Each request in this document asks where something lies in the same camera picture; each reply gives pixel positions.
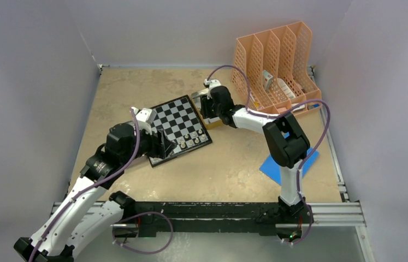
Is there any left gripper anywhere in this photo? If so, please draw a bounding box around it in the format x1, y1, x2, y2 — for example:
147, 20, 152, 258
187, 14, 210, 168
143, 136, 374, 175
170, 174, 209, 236
121, 124, 175, 164

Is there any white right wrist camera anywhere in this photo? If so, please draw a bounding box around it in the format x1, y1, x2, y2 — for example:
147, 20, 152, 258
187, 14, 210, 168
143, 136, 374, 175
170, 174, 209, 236
203, 79, 221, 99

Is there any yellow tray of white pieces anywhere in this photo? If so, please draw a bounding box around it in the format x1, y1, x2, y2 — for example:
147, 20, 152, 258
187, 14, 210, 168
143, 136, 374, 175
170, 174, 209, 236
191, 90, 223, 129

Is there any black and white chessboard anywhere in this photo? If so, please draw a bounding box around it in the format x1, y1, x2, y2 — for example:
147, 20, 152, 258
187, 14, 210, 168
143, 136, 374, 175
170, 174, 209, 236
149, 95, 212, 167

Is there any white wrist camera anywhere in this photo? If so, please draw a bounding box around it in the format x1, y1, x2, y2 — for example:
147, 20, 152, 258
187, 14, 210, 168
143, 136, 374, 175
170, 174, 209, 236
131, 107, 157, 134
203, 79, 221, 99

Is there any orange file organizer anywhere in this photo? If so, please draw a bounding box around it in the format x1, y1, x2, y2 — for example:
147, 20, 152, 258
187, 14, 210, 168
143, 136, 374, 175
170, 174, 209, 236
231, 21, 322, 115

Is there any black base bar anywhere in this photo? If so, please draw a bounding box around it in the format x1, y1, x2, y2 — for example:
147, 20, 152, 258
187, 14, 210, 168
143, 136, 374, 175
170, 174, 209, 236
115, 200, 315, 240

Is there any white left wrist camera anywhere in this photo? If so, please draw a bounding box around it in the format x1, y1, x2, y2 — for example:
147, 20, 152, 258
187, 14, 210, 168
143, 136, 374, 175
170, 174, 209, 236
131, 107, 157, 134

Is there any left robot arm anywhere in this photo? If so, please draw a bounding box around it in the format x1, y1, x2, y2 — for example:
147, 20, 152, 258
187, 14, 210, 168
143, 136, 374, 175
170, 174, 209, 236
14, 121, 176, 261

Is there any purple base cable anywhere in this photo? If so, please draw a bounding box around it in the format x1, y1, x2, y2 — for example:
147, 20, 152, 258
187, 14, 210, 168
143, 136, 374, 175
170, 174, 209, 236
112, 211, 174, 254

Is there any white stapler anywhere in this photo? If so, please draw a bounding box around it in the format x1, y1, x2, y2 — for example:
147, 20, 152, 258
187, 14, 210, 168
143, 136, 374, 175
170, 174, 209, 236
292, 103, 306, 112

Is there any blue flat sheet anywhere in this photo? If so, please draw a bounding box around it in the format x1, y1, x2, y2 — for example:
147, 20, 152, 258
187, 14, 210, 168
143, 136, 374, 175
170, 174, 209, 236
259, 132, 320, 186

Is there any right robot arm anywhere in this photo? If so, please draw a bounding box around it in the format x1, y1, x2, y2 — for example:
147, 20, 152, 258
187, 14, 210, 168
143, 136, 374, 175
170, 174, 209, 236
200, 84, 310, 222

